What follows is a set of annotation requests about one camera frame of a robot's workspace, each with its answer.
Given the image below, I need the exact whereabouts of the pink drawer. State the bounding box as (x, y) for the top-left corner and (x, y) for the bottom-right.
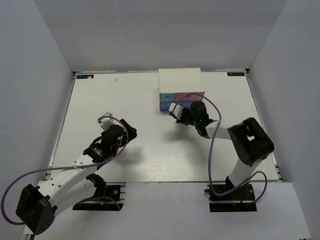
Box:
(174, 91), (205, 102)

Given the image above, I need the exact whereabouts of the lavender blue drawer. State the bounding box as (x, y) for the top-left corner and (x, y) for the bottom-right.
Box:
(159, 101), (193, 112)

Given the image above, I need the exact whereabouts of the light blue drawer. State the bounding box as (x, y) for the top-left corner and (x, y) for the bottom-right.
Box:
(159, 93), (175, 103)

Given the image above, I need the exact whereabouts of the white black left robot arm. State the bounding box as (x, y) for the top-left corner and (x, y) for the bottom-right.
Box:
(15, 117), (137, 235)

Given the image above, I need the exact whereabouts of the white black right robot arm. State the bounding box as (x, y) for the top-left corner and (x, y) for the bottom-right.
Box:
(169, 101), (275, 200)

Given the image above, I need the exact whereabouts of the white drawer cabinet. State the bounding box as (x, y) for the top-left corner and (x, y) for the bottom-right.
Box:
(158, 67), (205, 94)

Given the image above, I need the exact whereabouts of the right blue label sticker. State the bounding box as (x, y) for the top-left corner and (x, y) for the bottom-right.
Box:
(227, 72), (246, 77)

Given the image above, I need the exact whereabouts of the blue label sticker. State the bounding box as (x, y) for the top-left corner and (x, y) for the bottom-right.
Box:
(227, 72), (246, 77)
(76, 74), (94, 79)

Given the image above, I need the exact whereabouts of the left blue label sticker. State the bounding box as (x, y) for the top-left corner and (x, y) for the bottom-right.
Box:
(76, 74), (94, 79)

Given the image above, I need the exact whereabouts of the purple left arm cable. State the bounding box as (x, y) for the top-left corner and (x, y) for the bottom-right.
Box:
(0, 115), (130, 225)

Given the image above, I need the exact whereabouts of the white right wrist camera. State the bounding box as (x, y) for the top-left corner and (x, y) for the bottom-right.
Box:
(168, 102), (184, 120)

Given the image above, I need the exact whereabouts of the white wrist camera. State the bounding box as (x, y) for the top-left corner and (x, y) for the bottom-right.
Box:
(168, 102), (184, 120)
(97, 112), (115, 131)

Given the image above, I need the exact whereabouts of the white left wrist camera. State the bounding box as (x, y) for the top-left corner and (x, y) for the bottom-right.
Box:
(97, 112), (115, 131)

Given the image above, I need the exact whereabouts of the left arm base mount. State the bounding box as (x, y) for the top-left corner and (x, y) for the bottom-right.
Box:
(72, 183), (127, 212)

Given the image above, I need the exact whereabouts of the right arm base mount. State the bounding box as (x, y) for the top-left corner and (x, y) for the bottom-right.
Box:
(204, 183), (257, 213)

